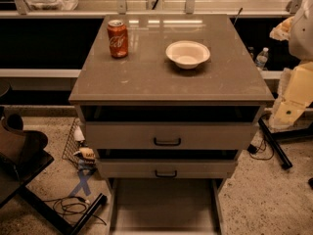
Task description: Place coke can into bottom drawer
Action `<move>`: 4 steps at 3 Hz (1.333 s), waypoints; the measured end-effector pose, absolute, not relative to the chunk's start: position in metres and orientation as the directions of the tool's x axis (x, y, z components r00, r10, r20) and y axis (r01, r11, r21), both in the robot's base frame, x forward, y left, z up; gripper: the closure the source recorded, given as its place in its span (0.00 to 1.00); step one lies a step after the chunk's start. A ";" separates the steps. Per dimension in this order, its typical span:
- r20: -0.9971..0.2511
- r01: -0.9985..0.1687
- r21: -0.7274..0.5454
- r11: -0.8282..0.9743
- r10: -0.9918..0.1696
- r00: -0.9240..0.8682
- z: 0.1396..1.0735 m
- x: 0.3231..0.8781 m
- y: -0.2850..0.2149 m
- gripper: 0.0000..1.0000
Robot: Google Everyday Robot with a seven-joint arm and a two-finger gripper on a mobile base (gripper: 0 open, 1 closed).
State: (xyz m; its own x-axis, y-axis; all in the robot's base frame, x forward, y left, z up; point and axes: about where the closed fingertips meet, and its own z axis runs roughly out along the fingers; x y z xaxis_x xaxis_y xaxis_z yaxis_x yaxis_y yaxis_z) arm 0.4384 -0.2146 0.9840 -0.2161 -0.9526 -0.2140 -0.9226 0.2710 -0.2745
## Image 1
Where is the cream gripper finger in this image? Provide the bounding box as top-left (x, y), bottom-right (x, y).
top-left (269, 97), bottom-right (305, 129)
top-left (269, 17), bottom-right (293, 41)

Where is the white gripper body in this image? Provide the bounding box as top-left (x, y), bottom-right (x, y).
top-left (284, 62), bottom-right (313, 108)

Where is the red coke can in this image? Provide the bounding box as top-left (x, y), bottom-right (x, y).
top-left (107, 20), bottom-right (128, 58)

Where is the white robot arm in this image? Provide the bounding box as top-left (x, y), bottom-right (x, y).
top-left (269, 0), bottom-right (313, 129)

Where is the grey drawer cabinet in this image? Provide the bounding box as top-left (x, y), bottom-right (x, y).
top-left (67, 13), bottom-right (276, 235)

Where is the open bottom drawer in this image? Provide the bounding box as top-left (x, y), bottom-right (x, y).
top-left (108, 179), bottom-right (226, 235)

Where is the grey top drawer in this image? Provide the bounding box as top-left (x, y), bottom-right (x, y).
top-left (84, 122), bottom-right (258, 150)

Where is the grey drawer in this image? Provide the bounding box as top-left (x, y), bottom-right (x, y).
top-left (84, 122), bottom-right (258, 150)
top-left (97, 159), bottom-right (237, 178)

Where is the grey middle drawer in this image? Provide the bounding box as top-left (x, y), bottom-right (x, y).
top-left (97, 159), bottom-right (237, 178)

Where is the clear water bottle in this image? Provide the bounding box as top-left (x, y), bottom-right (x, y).
top-left (254, 47), bottom-right (269, 71)

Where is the white paper bowl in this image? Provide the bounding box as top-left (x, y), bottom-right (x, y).
top-left (165, 40), bottom-right (210, 70)

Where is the blue tape cross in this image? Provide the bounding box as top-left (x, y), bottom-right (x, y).
top-left (69, 170), bottom-right (95, 197)

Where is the black table leg left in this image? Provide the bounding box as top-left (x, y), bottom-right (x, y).
top-left (20, 188), bottom-right (107, 235)

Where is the black cable right floor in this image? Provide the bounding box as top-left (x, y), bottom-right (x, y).
top-left (246, 138), bottom-right (276, 162)

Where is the wire mesh basket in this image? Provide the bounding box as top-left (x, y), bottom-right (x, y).
top-left (62, 118), bottom-right (80, 168)

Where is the black cable on floor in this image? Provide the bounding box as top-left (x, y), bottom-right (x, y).
top-left (42, 195), bottom-right (108, 227)

